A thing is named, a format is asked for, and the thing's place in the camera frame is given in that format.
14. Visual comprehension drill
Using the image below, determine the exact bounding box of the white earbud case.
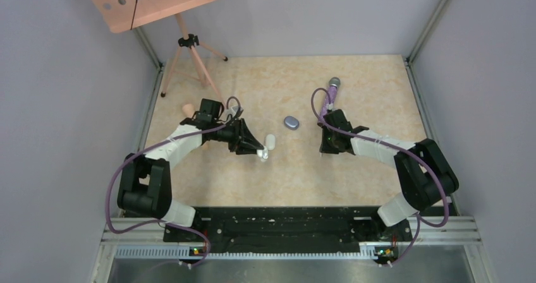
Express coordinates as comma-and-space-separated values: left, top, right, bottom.
257, 146, 269, 162

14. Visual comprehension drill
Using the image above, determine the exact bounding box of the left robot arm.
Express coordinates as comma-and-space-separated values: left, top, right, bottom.
115, 99, 269, 241

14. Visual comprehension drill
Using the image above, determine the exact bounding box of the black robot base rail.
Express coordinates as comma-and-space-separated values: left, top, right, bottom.
163, 207, 413, 254

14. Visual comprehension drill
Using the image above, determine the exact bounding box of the lavender charging case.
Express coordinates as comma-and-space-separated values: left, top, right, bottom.
283, 116, 300, 130

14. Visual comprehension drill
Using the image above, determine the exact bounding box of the purple glitter microphone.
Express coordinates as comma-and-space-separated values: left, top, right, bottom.
320, 76, 341, 117

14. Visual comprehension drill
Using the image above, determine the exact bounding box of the white oval charging case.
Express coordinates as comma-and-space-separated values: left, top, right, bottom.
264, 134, 276, 151

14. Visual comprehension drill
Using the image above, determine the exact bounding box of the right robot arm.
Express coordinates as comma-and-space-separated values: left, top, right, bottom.
320, 109, 459, 240

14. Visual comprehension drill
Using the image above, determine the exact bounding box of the pink music stand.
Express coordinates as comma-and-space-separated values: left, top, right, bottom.
91, 0, 228, 99

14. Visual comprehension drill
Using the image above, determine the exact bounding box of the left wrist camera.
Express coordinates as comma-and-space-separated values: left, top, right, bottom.
222, 105, 243, 123

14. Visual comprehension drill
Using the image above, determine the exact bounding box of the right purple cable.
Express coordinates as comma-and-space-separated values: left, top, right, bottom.
310, 87, 451, 267

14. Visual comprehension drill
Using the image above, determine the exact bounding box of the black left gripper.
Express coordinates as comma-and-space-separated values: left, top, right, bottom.
211, 117, 264, 154

